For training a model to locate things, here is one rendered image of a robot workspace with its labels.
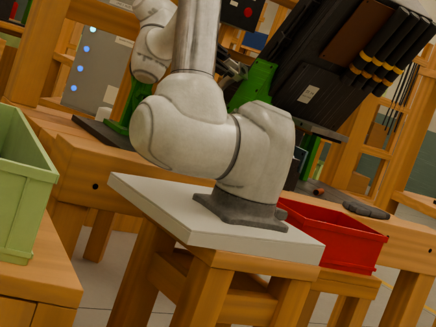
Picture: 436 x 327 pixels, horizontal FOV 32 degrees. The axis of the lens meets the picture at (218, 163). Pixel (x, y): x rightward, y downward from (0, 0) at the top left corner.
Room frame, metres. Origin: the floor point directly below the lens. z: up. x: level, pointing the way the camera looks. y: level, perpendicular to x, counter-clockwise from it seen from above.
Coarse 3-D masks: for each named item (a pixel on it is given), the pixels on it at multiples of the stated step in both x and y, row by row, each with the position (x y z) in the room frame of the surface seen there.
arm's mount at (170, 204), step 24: (120, 192) 1.80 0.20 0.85; (144, 192) 1.75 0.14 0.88; (168, 192) 1.83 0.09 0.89; (192, 192) 1.91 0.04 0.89; (168, 216) 1.62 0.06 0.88; (192, 216) 1.66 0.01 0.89; (216, 216) 1.73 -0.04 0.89; (192, 240) 1.56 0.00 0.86; (216, 240) 1.59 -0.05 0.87; (240, 240) 1.63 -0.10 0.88; (264, 240) 1.67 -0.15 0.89; (288, 240) 1.72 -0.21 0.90; (312, 240) 1.79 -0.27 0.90; (312, 264) 1.77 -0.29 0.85
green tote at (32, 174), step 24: (0, 120) 1.81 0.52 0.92; (24, 120) 1.68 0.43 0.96; (0, 144) 1.81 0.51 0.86; (24, 144) 1.58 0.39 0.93; (0, 168) 1.23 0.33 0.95; (24, 168) 1.24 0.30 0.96; (48, 168) 1.31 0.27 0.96; (0, 192) 1.24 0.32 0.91; (24, 192) 1.25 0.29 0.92; (48, 192) 1.27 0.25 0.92; (0, 216) 1.24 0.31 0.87; (24, 216) 1.26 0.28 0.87; (0, 240) 1.25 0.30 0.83; (24, 240) 1.26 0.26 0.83; (24, 264) 1.27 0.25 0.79
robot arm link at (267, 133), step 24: (240, 120) 1.73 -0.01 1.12; (264, 120) 1.74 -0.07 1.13; (288, 120) 1.77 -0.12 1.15; (240, 144) 1.70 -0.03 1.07; (264, 144) 1.72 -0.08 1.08; (288, 144) 1.76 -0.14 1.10; (240, 168) 1.71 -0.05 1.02; (264, 168) 1.73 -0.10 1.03; (288, 168) 1.78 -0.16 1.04; (240, 192) 1.74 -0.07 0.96; (264, 192) 1.74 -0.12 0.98
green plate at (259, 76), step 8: (256, 64) 2.56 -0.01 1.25; (264, 64) 2.53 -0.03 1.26; (272, 64) 2.50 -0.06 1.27; (248, 72) 2.57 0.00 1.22; (256, 72) 2.54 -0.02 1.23; (264, 72) 2.51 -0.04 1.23; (272, 72) 2.49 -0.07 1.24; (248, 80) 2.55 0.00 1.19; (256, 80) 2.51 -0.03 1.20; (264, 80) 2.48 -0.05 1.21; (240, 88) 2.56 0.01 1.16; (248, 88) 2.52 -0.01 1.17; (256, 88) 2.49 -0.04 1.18; (264, 88) 2.50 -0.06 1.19; (240, 96) 2.53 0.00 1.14; (248, 96) 2.50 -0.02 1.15; (256, 96) 2.47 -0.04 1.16; (264, 96) 2.50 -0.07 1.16; (232, 104) 2.54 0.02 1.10; (240, 104) 2.51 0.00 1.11
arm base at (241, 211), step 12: (216, 192) 1.78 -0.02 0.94; (204, 204) 1.79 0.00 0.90; (216, 204) 1.76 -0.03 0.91; (228, 204) 1.74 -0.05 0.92; (240, 204) 1.74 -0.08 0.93; (252, 204) 1.74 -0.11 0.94; (264, 204) 1.75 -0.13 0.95; (228, 216) 1.70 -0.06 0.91; (240, 216) 1.72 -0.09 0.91; (252, 216) 1.74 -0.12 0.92; (264, 216) 1.76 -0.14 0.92; (276, 216) 1.85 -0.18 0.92; (264, 228) 1.76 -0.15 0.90; (276, 228) 1.77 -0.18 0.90; (288, 228) 1.79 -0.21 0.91
